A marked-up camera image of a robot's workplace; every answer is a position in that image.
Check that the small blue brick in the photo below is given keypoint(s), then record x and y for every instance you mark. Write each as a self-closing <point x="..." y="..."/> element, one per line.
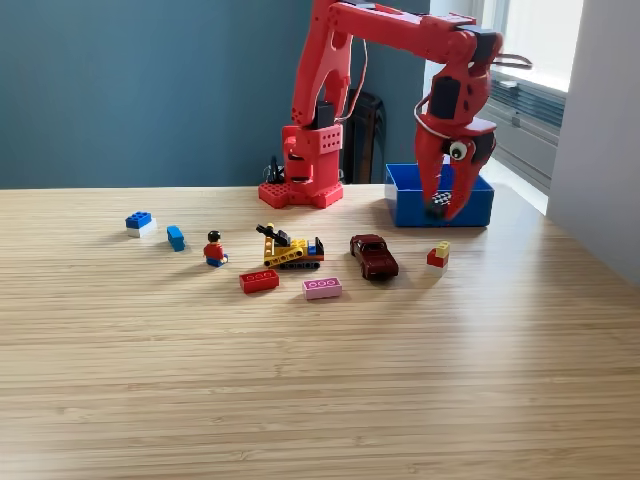
<point x="176" y="239"/>

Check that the white window frame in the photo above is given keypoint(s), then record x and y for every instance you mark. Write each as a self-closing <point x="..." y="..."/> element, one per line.
<point x="575" y="45"/>

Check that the black chair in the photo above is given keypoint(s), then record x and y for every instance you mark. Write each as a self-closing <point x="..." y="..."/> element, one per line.
<point x="374" y="150"/>

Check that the yellow toy digger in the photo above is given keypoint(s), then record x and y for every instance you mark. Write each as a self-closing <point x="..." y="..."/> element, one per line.
<point x="290" y="252"/>

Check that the red white yellow brick stack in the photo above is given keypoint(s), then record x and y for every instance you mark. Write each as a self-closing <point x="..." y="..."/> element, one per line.
<point x="437" y="262"/>

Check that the black brick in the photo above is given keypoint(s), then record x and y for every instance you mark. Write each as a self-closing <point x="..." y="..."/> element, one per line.
<point x="442" y="200"/>

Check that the blue plastic bin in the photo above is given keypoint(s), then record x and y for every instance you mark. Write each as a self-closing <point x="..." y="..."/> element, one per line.
<point x="480" y="210"/>

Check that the flat red brick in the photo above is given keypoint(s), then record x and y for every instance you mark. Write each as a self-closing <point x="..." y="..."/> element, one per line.
<point x="259" y="282"/>

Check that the toy figure red shirt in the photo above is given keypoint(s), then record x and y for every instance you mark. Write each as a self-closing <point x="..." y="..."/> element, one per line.
<point x="214" y="250"/>

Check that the dark red toy car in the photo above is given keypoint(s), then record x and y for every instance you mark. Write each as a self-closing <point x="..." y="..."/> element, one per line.
<point x="377" y="260"/>

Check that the blue and white brick stack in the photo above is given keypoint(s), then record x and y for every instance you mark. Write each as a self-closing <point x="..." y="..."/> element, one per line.
<point x="140" y="222"/>

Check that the flat pink brick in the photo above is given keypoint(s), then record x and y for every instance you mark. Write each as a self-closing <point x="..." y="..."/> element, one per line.
<point x="322" y="289"/>

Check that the grey window vent panel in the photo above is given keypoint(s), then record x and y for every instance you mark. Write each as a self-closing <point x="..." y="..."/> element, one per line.
<point x="525" y="130"/>

